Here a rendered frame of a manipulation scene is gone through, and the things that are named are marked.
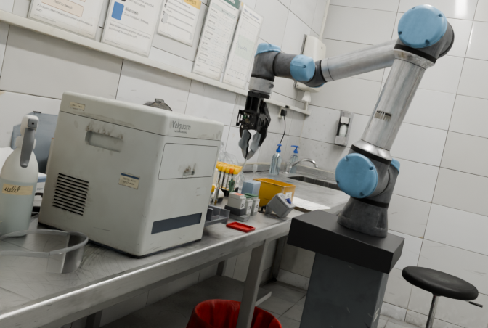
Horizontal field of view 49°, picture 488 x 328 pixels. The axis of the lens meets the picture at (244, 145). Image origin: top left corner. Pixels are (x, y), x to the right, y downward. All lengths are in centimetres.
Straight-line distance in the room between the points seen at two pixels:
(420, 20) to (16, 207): 105
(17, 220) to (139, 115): 31
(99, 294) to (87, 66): 104
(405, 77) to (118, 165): 77
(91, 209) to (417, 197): 310
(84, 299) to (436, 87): 338
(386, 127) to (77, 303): 91
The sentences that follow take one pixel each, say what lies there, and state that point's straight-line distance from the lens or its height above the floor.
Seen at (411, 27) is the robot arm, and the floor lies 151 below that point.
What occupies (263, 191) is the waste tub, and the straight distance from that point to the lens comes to 203.
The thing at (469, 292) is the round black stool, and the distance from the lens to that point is 263.
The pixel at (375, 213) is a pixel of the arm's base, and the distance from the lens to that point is 160.
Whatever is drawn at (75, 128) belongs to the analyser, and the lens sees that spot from 119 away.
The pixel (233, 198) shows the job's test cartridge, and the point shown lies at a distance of 170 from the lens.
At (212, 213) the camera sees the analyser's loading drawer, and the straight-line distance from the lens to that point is 140.
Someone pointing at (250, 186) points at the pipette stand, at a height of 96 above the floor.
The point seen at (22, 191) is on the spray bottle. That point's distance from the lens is 112.
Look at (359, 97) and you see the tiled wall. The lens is 406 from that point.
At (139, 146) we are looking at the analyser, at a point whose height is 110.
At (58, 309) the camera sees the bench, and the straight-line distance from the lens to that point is 89.
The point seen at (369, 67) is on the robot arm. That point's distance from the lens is 166.
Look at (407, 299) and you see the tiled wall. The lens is 411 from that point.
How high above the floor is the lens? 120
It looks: 3 degrees down
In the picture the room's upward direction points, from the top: 12 degrees clockwise
